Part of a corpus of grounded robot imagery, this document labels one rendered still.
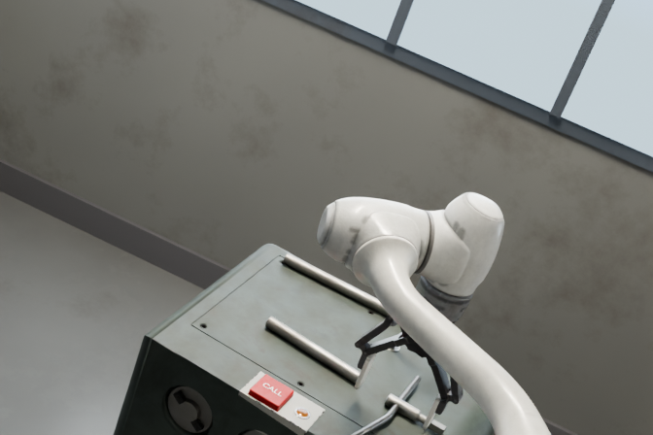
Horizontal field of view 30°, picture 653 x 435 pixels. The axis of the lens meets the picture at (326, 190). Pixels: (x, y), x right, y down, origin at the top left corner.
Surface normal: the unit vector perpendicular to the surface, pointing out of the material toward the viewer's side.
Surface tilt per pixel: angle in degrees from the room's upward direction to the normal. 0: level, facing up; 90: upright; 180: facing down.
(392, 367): 0
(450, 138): 90
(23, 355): 0
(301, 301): 0
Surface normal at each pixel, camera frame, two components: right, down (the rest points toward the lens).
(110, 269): 0.31, -0.83
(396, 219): 0.36, -0.66
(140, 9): -0.31, 0.37
